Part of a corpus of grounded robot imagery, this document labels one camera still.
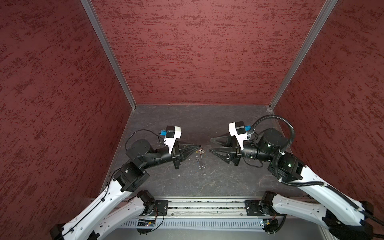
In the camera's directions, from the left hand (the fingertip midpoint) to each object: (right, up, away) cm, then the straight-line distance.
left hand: (198, 150), depth 54 cm
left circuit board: (-28, -41, +19) cm, 53 cm away
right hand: (+4, +1, -2) cm, 5 cm away
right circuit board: (+36, -41, +17) cm, 57 cm away
